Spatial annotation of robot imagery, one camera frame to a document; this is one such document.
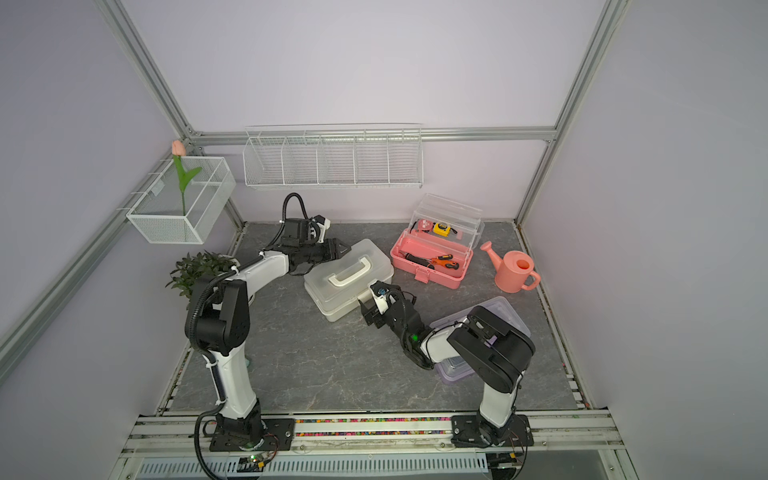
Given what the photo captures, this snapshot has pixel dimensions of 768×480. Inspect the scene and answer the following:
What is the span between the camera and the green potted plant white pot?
83 cm

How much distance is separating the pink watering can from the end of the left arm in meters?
0.50

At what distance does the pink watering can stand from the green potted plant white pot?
845 millimetres

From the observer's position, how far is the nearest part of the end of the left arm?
0.77 metres
